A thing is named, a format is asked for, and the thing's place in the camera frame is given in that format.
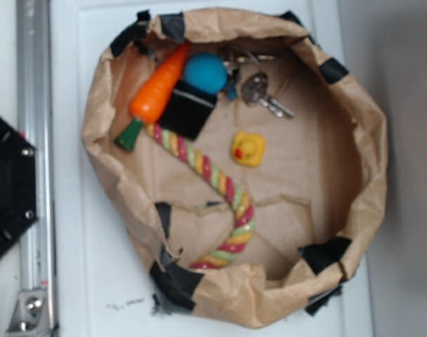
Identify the yellow rubber duck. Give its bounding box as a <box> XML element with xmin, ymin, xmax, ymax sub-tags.
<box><xmin>231</xmin><ymin>131</ymin><xmax>266</xmax><ymax>167</ymax></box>

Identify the black box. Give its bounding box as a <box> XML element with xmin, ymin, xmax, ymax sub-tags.
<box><xmin>157</xmin><ymin>80</ymin><xmax>217</xmax><ymax>140</ymax></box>

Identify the silver key bunch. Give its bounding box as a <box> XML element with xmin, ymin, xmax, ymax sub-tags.
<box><xmin>219</xmin><ymin>44</ymin><xmax>294</xmax><ymax>119</ymax></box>

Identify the orange toy carrot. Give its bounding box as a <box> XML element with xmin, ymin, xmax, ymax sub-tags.
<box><xmin>114</xmin><ymin>43</ymin><xmax>190</xmax><ymax>152</ymax></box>

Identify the blue ball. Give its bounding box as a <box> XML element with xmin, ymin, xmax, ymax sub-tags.
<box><xmin>183</xmin><ymin>52</ymin><xmax>228</xmax><ymax>95</ymax></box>

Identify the brown paper bag bin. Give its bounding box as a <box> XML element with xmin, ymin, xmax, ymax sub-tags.
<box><xmin>82</xmin><ymin>8</ymin><xmax>388</xmax><ymax>329</ymax></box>

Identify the white tray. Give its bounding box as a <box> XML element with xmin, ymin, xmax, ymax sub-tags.
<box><xmin>51</xmin><ymin>1</ymin><xmax>373</xmax><ymax>336</ymax></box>

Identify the multicolour twisted rope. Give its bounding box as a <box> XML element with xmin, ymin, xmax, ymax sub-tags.
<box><xmin>145</xmin><ymin>123</ymin><xmax>256</xmax><ymax>271</ymax></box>

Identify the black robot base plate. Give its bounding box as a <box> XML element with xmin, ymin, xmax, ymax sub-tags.
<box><xmin>0</xmin><ymin>117</ymin><xmax>37</xmax><ymax>259</ymax></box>

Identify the aluminium frame rail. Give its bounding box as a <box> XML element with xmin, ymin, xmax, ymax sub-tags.
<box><xmin>5</xmin><ymin>1</ymin><xmax>59</xmax><ymax>336</ymax></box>

